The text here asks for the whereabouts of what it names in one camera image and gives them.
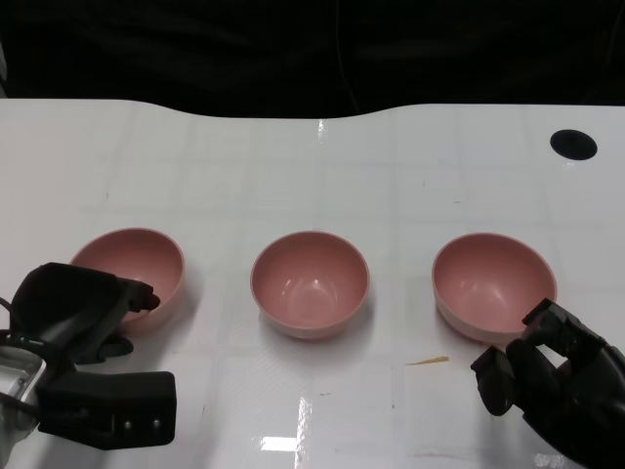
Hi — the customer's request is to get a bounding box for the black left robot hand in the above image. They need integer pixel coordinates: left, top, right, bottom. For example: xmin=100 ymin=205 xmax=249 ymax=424
xmin=9 ymin=262 xmax=162 ymax=365

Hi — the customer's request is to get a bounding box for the black cloth drape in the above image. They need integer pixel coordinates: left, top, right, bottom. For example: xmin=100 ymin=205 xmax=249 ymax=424
xmin=0 ymin=0 xmax=625 ymax=118

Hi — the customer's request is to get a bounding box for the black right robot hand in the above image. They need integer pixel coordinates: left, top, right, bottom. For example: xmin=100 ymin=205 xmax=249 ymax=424
xmin=470 ymin=298 xmax=625 ymax=465

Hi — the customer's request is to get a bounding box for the black round table grommet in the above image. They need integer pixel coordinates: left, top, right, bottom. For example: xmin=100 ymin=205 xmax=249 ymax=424
xmin=550 ymin=129 xmax=599 ymax=160

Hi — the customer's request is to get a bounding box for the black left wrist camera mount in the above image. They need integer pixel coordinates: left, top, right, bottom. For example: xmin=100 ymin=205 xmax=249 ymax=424
xmin=36 ymin=368 xmax=177 ymax=448

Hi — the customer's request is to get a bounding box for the pink plastic bowl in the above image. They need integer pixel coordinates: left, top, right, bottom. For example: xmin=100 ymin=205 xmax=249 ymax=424
xmin=431 ymin=233 xmax=559 ymax=343
xmin=69 ymin=227 xmax=187 ymax=336
xmin=250 ymin=230 xmax=371 ymax=342

